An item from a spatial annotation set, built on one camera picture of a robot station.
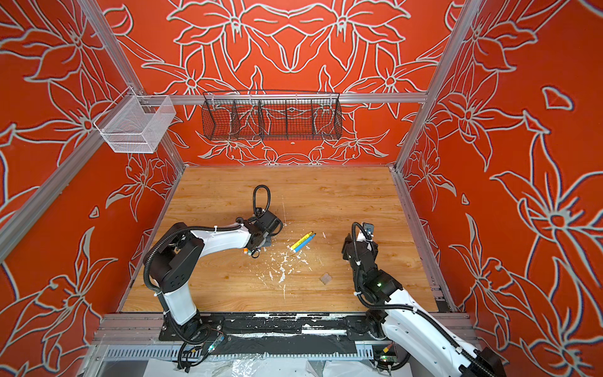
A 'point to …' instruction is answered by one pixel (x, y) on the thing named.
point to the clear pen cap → (326, 278)
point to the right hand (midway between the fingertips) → (353, 235)
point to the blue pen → (305, 243)
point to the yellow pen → (301, 240)
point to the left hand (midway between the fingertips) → (261, 235)
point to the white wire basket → (136, 123)
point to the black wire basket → (272, 115)
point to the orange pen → (245, 250)
